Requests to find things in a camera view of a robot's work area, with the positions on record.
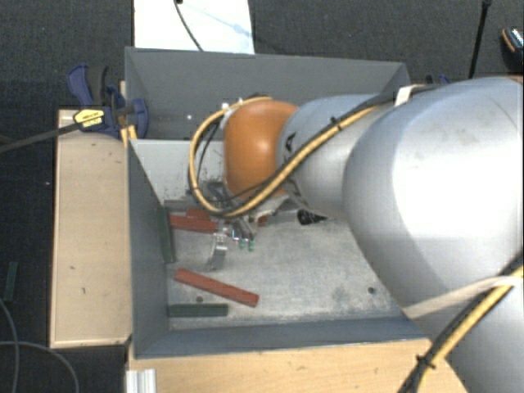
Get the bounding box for grey metal bin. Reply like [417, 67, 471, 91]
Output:
[124, 46, 427, 359]

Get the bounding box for black cylinder on white bracket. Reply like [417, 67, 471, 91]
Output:
[268, 208, 328, 226]

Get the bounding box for pale wood board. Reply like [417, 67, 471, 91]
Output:
[49, 108, 133, 350]

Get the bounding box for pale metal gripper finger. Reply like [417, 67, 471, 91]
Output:
[214, 228, 230, 270]
[203, 232, 219, 273]

